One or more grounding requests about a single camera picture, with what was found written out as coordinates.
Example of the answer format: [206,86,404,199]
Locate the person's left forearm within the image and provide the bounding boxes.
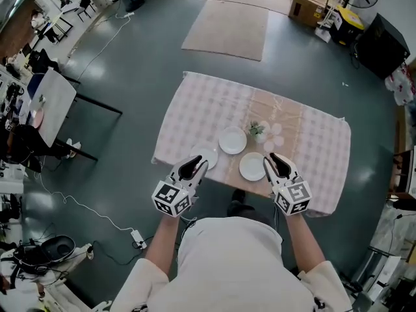
[144,214,181,276]

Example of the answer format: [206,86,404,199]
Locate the person's white shirt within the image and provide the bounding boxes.
[110,216,354,312]

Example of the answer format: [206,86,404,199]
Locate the white cable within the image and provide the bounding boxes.
[37,170,135,232]
[66,13,131,81]

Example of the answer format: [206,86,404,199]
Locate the large cardboard box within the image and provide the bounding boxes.
[288,0,339,28]

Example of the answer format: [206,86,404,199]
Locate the black chair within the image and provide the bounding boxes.
[77,0,97,22]

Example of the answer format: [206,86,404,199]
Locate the pink checkered tablecloth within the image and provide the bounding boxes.
[151,71,352,218]

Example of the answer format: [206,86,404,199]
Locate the black bin with yellow lid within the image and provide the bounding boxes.
[329,5,365,47]

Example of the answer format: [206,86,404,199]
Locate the pile of white plastic bags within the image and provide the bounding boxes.
[385,64,416,107]

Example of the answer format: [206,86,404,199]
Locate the white metal rack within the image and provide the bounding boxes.
[314,0,342,44]

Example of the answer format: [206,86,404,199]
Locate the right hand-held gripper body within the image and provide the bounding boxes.
[271,177,313,216]

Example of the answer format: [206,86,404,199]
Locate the grey table with black legs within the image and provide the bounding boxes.
[27,68,124,162]

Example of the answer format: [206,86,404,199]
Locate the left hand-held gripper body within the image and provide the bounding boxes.
[151,175,198,218]

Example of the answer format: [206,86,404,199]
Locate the person's black trousers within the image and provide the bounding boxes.
[226,201,277,230]

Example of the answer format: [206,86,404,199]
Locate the black cabinet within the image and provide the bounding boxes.
[355,12,411,81]

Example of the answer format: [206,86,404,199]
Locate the wooden shelf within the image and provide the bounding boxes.
[391,148,416,201]

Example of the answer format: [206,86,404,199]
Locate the pink dish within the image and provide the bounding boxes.
[32,109,45,129]

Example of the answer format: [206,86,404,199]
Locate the white plate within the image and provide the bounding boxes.
[189,145,219,171]
[218,125,248,155]
[239,151,268,182]

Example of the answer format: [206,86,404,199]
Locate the person's right forearm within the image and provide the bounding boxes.
[284,213,327,274]

